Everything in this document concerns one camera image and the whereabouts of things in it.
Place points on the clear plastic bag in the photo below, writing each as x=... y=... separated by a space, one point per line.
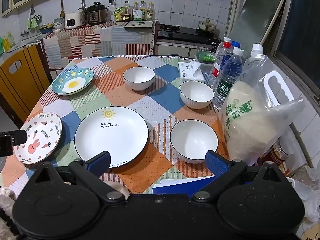
x=310 y=195

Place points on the sink faucet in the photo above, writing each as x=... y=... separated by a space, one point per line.
x=24 y=33

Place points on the white rice cooker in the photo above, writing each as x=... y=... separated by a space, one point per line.
x=73 y=21

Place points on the clear white cap water bottle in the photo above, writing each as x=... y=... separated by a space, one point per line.
x=226 y=39

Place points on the white cutting board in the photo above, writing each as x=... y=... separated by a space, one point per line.
x=140 y=26

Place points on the cooking oil bottle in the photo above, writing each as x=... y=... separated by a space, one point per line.
x=143 y=7
x=136 y=12
x=127 y=7
x=150 y=13

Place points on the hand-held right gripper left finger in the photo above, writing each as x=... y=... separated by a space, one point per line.
x=98 y=163

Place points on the green hanging cloth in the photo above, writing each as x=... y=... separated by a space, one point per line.
x=32 y=23

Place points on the kitchen knife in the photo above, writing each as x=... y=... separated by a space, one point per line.
x=137 y=23

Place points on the leaning metal panel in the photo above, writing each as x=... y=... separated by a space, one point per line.
x=257 y=17

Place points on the black gas stove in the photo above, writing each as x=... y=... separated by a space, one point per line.
x=185 y=33

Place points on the striped counter cloth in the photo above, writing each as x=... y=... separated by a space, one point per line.
x=112 y=40

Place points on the white base cabinet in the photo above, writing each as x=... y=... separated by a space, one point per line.
x=172 y=50

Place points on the fluffy beige cloth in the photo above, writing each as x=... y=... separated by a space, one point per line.
x=5 y=205

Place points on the vertical wall pipe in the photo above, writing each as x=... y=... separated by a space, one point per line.
x=232 y=10

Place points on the white tissue pack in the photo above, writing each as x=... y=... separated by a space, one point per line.
x=187 y=72

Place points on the blue cap water bottle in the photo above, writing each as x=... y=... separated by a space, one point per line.
x=235 y=44

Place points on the pink rabbit print plate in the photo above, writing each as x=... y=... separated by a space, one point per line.
x=40 y=137

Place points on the blue folder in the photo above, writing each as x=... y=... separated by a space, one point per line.
x=180 y=188

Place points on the black pressure cooker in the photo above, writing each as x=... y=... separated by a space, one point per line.
x=96 y=16

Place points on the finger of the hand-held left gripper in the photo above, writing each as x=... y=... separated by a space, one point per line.
x=15 y=138

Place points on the blue basin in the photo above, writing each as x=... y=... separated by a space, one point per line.
x=46 y=29

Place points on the red label water bottle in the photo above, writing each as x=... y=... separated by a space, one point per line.
x=216 y=72

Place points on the brown label jar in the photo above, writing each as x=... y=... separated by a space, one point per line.
x=277 y=155

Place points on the yellow dish soap bottle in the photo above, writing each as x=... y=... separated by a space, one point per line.
x=11 y=40

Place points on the stacked bowls on counter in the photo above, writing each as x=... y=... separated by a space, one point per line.
x=58 y=23

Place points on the window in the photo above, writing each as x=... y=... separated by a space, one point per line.
x=300 y=30

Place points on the white bowl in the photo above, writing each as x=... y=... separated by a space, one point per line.
x=196 y=93
x=192 y=140
x=138 y=76

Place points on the wooden chair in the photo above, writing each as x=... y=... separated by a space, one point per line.
x=22 y=85

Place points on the green plastic basket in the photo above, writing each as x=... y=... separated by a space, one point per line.
x=205 y=57

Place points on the wooden spatula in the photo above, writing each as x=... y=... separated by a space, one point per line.
x=62 y=12

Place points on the teal egg print plate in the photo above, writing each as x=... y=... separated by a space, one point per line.
x=72 y=83

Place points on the checkered tablecloth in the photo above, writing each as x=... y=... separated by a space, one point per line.
x=160 y=97

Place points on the yellow seasoning bag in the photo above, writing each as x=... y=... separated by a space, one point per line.
x=118 y=13

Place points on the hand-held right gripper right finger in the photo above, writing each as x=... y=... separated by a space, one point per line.
x=215 y=161

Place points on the green label water bottle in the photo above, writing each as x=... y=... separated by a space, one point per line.
x=228 y=80

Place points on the dark soy sauce bottle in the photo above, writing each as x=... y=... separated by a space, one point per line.
x=125 y=18

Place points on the wall power outlet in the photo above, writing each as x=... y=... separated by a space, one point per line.
x=112 y=2

